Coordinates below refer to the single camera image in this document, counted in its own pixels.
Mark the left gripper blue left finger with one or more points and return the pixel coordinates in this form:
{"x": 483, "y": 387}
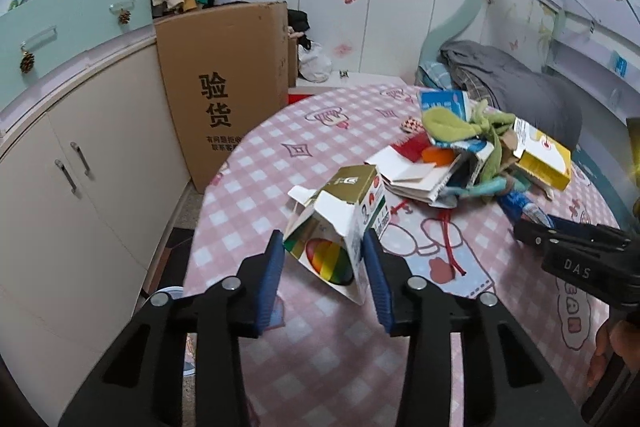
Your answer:
{"x": 272, "y": 266}

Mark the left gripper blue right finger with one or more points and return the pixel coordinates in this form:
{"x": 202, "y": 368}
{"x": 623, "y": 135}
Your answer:
{"x": 380, "y": 288}

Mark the rainbow toy carton box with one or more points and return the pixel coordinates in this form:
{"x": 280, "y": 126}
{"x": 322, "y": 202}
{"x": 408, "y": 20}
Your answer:
{"x": 325, "y": 231}

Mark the red white paper box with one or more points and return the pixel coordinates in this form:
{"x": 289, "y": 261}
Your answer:
{"x": 436, "y": 173}

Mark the yellow white carton box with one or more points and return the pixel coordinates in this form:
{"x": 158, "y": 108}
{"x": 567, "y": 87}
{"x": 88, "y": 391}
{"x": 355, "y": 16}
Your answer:
{"x": 542, "y": 157}

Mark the green plush leaf toy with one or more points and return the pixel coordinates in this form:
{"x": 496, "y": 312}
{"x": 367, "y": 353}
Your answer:
{"x": 441, "y": 124}

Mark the light blue trash bin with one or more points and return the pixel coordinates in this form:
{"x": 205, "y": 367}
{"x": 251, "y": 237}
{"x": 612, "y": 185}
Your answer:
{"x": 175, "y": 292}

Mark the person right hand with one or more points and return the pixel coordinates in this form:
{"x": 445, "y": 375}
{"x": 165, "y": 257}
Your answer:
{"x": 620, "y": 337}

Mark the pink checkered tablecloth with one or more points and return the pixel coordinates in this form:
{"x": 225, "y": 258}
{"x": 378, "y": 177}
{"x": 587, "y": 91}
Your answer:
{"x": 477, "y": 336}

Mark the blue white milk carton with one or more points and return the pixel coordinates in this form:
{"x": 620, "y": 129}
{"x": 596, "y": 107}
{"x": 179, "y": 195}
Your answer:
{"x": 456, "y": 101}

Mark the grey folded blanket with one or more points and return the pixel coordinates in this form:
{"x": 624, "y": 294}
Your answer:
{"x": 490, "y": 74}

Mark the red storage box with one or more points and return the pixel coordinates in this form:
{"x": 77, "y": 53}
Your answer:
{"x": 339, "y": 80}

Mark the white plastic bag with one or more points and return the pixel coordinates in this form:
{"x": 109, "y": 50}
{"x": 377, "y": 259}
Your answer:
{"x": 313, "y": 64}

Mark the white low cabinet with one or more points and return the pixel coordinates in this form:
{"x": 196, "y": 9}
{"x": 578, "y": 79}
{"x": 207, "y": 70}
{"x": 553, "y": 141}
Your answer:
{"x": 87, "y": 192}

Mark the tall brown cardboard box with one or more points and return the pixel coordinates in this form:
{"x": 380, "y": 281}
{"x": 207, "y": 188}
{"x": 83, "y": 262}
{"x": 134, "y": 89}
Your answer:
{"x": 225, "y": 71}

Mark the teal drawer unit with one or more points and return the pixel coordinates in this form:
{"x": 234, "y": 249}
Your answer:
{"x": 41, "y": 35}

